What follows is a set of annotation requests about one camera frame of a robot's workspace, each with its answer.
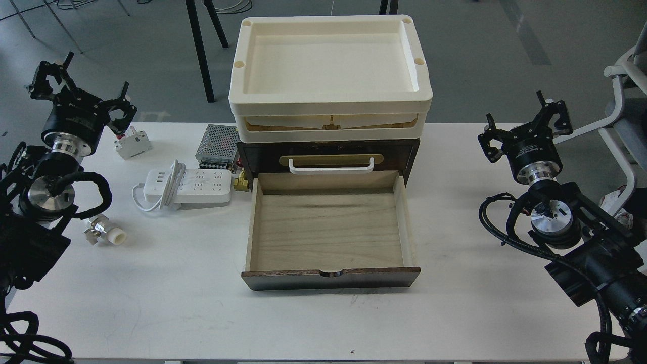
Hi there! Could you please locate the white circuit breaker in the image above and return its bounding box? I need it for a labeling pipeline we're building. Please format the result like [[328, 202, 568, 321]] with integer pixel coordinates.
[[114, 125, 153, 160]]

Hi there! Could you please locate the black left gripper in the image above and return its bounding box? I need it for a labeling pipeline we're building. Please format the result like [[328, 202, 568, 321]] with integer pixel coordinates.
[[28, 51, 137, 156]]

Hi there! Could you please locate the brass fitting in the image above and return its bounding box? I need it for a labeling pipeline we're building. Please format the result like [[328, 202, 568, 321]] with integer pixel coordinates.
[[233, 169, 252, 193]]

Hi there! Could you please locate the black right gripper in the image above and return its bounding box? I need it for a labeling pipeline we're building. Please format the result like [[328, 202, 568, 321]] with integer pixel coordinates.
[[478, 90, 574, 184]]

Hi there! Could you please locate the white chair frame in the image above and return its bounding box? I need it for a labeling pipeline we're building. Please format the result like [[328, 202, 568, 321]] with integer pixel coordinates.
[[556, 44, 646, 216]]

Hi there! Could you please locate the metal mesh power supply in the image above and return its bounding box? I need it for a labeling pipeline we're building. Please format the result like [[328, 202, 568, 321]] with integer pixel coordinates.
[[196, 124, 240, 173]]

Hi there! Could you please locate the white drawer handle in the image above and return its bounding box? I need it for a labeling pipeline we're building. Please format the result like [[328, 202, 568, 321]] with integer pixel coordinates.
[[288, 157, 376, 175]]

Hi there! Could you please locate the white power strip with cable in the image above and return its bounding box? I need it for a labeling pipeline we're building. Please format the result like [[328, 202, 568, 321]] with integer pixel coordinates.
[[131, 160, 233, 212]]

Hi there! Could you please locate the black table leg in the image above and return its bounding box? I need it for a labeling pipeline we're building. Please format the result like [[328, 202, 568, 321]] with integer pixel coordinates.
[[185, 1, 229, 103]]

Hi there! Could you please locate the cream plastic tray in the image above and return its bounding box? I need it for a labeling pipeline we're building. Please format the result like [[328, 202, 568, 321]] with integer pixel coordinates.
[[228, 15, 434, 143]]

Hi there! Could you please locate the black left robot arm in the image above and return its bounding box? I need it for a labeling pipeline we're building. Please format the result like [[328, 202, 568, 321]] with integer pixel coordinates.
[[1, 52, 137, 363]]

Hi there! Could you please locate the open wooden drawer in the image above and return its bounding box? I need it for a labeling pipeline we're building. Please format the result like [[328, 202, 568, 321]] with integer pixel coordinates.
[[241, 171, 421, 291]]

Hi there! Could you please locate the metal and white pipe fitting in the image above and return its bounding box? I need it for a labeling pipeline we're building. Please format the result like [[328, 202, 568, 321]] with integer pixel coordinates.
[[84, 214, 128, 246]]

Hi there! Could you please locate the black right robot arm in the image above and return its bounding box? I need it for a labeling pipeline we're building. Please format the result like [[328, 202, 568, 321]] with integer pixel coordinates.
[[478, 90, 646, 363]]

